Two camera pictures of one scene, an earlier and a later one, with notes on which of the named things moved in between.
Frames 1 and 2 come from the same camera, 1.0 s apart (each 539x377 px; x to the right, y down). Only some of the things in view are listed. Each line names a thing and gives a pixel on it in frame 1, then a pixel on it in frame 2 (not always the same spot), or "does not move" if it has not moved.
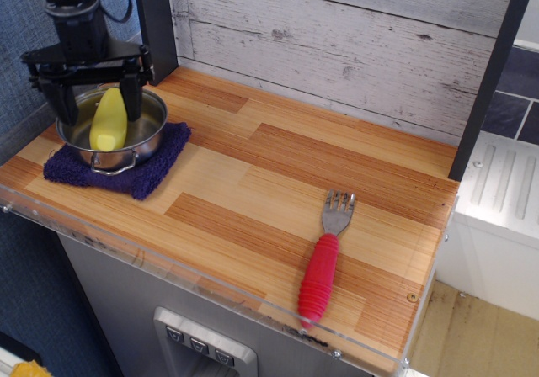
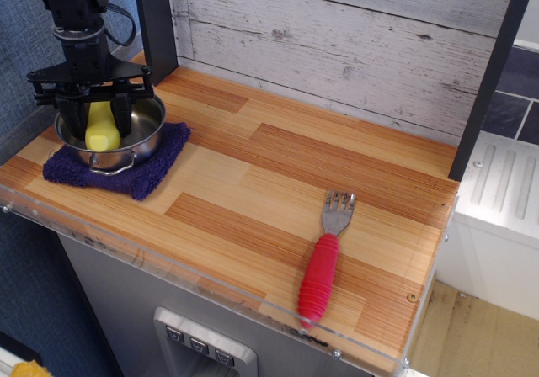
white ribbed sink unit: (492, 249) does not move
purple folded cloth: (148, 173) does not move
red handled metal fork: (316, 290) does not move
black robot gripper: (84, 55) -> (90, 73)
